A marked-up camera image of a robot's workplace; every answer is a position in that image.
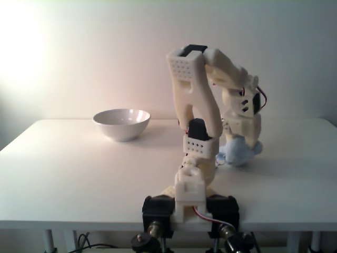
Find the skyblue plush doll with keyclip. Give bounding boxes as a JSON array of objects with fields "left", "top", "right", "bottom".
[{"left": 216, "top": 135, "right": 265, "bottom": 167}]

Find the white ceramic bowl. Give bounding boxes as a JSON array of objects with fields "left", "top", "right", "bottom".
[{"left": 93, "top": 109, "right": 151, "bottom": 142}]

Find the black table clamp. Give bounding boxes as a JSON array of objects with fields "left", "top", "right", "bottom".
[
  {"left": 142, "top": 194, "right": 176, "bottom": 238},
  {"left": 206, "top": 194, "right": 240, "bottom": 238}
]

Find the white table leg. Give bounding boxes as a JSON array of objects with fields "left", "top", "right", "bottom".
[
  {"left": 312, "top": 231, "right": 323, "bottom": 253},
  {"left": 43, "top": 229, "right": 55, "bottom": 253},
  {"left": 64, "top": 230, "right": 77, "bottom": 253},
  {"left": 286, "top": 231, "right": 300, "bottom": 253}
]

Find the red white servo cable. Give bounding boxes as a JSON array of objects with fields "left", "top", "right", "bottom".
[{"left": 192, "top": 206, "right": 235, "bottom": 229}]

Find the black cable under table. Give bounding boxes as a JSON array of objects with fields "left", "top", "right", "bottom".
[{"left": 75, "top": 233, "right": 119, "bottom": 251}]

